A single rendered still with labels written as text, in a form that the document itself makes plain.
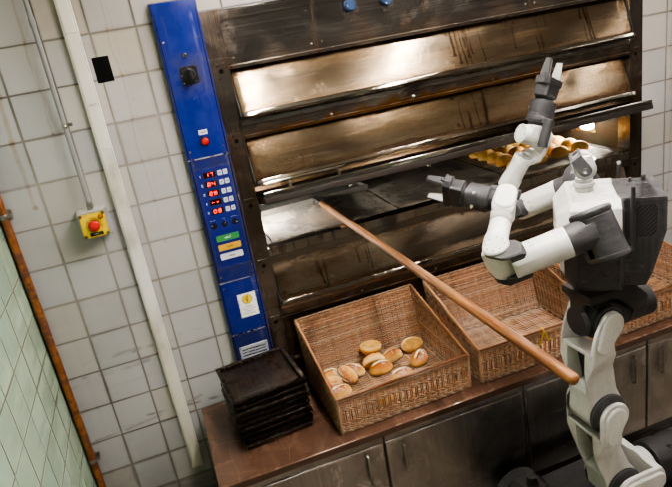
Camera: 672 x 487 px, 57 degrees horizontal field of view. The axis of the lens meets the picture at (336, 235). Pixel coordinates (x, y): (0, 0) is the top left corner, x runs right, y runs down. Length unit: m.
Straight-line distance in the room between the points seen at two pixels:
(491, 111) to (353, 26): 0.71
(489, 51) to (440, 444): 1.60
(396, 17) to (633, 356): 1.69
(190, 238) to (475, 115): 1.29
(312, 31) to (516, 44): 0.89
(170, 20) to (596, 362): 1.81
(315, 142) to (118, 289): 0.95
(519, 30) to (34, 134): 1.95
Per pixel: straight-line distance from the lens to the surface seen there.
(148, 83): 2.34
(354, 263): 2.64
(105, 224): 2.34
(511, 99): 2.84
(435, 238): 2.77
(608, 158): 3.21
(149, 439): 2.81
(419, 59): 2.60
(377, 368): 2.61
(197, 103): 2.32
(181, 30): 2.31
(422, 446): 2.49
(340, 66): 2.48
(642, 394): 3.03
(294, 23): 2.43
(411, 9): 2.60
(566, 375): 1.49
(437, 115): 2.66
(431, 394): 2.45
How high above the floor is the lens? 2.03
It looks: 20 degrees down
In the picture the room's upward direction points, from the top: 10 degrees counter-clockwise
